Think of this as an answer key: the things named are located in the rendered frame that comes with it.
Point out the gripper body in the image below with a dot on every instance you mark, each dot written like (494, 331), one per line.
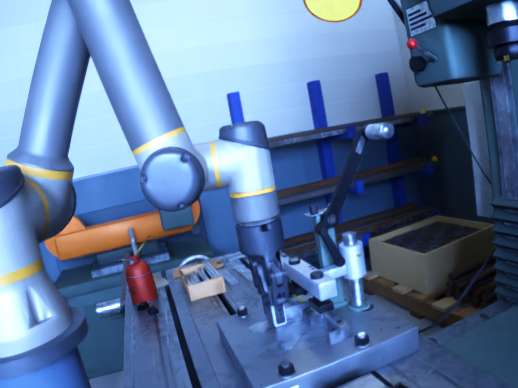
(259, 238)

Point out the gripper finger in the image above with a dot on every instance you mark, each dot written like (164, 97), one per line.
(280, 297)
(259, 279)

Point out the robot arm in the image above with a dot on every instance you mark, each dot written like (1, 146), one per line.
(170, 178)

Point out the black clamp shoe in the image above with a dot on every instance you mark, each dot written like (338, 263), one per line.
(322, 306)

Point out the grey steel blank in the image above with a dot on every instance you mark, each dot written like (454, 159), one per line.
(339, 334)

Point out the black hand lever grey knob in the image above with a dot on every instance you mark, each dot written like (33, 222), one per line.
(344, 182)

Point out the black hex bolt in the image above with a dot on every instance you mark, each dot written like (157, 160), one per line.
(362, 339)
(286, 368)
(242, 310)

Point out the orange box of steel parts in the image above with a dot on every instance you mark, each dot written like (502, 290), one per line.
(204, 283)

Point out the small black knob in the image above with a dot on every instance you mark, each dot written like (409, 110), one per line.
(149, 309)

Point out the red oil can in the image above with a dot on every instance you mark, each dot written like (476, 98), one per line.
(140, 279)

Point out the grey slotted machine table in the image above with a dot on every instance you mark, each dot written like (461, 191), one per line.
(154, 348)

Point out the wooden pallet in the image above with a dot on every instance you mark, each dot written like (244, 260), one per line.
(408, 301)

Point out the blue bar stock rack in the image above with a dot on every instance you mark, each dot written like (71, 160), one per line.
(319, 121)

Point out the beige box with dark contents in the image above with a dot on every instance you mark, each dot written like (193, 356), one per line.
(425, 263)

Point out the green drill press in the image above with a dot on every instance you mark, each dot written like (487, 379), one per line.
(457, 48)

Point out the green lever bracket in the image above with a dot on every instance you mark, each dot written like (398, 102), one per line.
(326, 251)

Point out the grey steel fixture base plate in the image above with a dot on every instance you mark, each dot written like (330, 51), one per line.
(324, 356)

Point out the white and steel post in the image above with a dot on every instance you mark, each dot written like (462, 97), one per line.
(354, 259)

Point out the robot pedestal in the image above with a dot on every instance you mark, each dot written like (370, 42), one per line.
(48, 374)

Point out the yellow round wall sign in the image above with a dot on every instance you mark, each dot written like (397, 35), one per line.
(332, 9)

